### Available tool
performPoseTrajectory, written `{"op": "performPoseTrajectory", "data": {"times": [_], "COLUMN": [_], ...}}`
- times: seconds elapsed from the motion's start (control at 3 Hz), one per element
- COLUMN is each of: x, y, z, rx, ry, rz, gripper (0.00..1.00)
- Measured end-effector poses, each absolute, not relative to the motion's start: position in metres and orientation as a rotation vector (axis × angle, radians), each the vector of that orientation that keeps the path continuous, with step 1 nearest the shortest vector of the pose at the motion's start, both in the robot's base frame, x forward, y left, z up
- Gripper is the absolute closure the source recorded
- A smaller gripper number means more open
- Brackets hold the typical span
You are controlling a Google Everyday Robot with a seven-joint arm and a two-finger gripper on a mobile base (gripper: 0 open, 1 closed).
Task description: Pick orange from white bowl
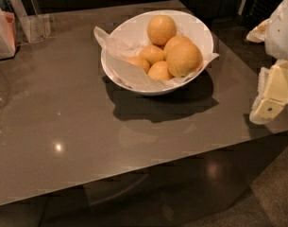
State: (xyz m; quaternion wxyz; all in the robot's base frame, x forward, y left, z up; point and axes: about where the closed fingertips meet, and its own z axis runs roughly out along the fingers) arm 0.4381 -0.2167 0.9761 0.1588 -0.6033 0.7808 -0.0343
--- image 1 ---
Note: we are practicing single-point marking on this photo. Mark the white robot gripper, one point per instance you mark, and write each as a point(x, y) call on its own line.
point(281, 32)

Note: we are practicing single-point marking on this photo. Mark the middle right orange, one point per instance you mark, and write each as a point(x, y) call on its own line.
point(173, 42)

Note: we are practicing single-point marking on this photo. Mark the far left orange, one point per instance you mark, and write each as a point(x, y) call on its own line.
point(140, 62)

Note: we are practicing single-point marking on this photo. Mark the white ceramic bowl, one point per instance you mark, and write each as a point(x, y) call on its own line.
point(200, 32)

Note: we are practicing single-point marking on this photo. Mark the white paper liner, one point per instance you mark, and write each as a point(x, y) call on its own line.
point(127, 73)

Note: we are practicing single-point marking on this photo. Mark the white napkin box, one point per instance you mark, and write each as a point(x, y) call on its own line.
point(7, 35)

